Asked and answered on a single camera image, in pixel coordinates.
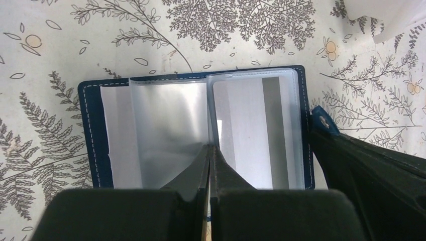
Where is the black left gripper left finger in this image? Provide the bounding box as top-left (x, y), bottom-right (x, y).
top-left (32, 145), bottom-right (210, 240)

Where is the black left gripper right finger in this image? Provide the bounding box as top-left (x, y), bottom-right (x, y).
top-left (210, 146), bottom-right (366, 240)

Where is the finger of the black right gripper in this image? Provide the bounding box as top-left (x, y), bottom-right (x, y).
top-left (309, 130), bottom-right (425, 240)

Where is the blue leather card holder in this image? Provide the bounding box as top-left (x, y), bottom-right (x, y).
top-left (77, 65), bottom-right (341, 190)

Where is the white striped credit card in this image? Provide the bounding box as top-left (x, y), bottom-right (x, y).
top-left (212, 77), bottom-right (298, 189)

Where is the white plastic card box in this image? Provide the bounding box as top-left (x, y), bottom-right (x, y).
top-left (344, 0), bottom-right (425, 44)

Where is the floral tablecloth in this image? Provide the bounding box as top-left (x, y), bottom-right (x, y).
top-left (1, 1), bottom-right (425, 240)

